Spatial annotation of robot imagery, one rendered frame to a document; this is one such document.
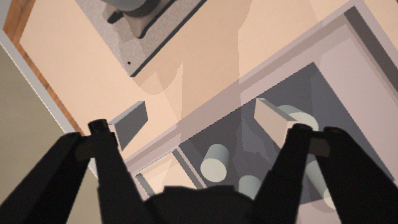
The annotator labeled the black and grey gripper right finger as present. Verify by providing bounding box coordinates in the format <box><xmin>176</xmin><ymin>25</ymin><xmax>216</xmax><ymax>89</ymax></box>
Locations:
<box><xmin>240</xmin><ymin>98</ymin><xmax>398</xmax><ymax>224</ymax></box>

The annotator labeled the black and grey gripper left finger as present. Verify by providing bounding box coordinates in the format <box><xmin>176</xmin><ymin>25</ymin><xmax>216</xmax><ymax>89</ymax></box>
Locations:
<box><xmin>0</xmin><ymin>101</ymin><xmax>154</xmax><ymax>224</ymax></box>

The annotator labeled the pale grey cylinder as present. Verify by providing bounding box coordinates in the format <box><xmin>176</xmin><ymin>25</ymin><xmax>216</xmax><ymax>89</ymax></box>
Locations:
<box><xmin>239</xmin><ymin>175</ymin><xmax>262</xmax><ymax>200</ymax></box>
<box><xmin>277</xmin><ymin>105</ymin><xmax>318</xmax><ymax>131</ymax></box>
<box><xmin>306</xmin><ymin>160</ymin><xmax>336</xmax><ymax>210</ymax></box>
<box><xmin>200</xmin><ymin>144</ymin><xmax>230</xmax><ymax>182</ymax></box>

